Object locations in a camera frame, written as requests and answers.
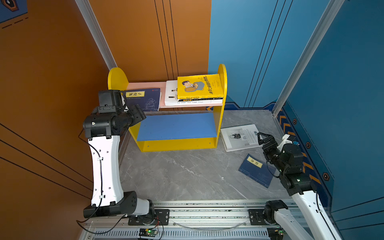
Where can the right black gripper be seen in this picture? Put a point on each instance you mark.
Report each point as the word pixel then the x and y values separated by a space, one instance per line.
pixel 270 139

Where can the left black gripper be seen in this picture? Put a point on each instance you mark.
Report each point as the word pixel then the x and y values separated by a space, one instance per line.
pixel 137 113

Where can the dark blue book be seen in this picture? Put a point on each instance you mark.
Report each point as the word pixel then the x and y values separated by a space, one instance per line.
pixel 147 99
pixel 258 170

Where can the white book with brown bars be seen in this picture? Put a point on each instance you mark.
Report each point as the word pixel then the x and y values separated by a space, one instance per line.
pixel 171 97

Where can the black book with orange title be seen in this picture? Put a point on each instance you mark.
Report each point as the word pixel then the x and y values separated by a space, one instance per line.
pixel 198 99

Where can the yellow cartoon cover book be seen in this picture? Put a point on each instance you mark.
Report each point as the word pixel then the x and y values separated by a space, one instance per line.
pixel 200 87

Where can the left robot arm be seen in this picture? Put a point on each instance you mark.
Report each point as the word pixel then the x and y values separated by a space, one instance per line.
pixel 103 128

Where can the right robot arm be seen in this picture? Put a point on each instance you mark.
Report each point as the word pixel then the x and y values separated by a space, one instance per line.
pixel 289 161

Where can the grey white photo book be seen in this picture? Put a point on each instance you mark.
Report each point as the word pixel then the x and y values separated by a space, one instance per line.
pixel 240 137

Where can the yellow pink blue bookshelf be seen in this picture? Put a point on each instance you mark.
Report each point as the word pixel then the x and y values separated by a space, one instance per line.
pixel 171 131

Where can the right circuit board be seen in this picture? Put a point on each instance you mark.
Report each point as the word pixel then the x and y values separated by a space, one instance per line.
pixel 277 234

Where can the left green circuit board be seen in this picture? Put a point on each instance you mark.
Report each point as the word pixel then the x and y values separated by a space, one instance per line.
pixel 148 233

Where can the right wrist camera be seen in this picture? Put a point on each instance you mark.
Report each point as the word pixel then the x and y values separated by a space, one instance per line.
pixel 287 139

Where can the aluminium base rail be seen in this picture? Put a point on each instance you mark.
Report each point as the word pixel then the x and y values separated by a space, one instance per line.
pixel 189 220

